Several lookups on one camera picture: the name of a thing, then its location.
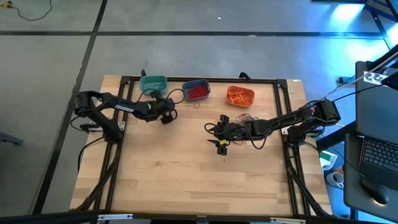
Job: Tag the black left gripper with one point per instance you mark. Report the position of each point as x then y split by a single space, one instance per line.
157 110

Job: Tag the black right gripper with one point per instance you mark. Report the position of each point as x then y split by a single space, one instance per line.
236 131

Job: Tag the blue green rubber band bunch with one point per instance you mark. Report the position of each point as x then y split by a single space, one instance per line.
161 85

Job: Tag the red rubber band bunch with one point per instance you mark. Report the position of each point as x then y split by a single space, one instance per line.
198 91

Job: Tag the rubber band heap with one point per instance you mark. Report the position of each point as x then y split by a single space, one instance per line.
245 117

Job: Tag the orange rubber band bunch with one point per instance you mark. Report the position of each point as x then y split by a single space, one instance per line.
239 98

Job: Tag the orange plastic basket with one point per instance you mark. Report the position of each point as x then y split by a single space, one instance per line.
229 93

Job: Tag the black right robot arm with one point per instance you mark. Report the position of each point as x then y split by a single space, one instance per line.
289 119

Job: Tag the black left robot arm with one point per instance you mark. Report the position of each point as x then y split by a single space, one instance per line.
124 107

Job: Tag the blue plastic basket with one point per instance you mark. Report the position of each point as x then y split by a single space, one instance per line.
185 84

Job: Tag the teal plastic basket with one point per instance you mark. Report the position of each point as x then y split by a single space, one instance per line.
149 81

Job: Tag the black clamp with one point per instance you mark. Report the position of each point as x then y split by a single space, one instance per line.
143 73
245 75

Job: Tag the green white box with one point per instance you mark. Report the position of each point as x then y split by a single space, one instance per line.
328 158

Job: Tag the white mug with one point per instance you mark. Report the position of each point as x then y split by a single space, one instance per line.
334 180

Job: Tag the grey desk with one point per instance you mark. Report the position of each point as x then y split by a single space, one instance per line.
373 118

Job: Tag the grey furniture foot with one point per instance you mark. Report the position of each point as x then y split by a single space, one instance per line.
9 138

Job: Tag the black laptop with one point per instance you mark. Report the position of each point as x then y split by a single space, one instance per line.
381 155

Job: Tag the black support beam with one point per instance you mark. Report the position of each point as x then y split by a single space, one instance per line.
46 218

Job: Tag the black computer mouse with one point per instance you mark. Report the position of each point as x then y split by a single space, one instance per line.
374 190

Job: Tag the white marker tag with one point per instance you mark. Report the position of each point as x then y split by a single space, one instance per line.
374 77

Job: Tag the yellow plug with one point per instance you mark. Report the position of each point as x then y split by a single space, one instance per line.
5 4

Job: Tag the white metal bracket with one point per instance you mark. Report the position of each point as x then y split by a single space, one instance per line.
121 126
284 131

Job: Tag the black aluminium table frame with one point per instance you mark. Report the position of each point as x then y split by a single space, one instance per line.
217 80

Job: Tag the silver bracket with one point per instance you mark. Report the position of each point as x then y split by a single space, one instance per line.
287 221
115 216

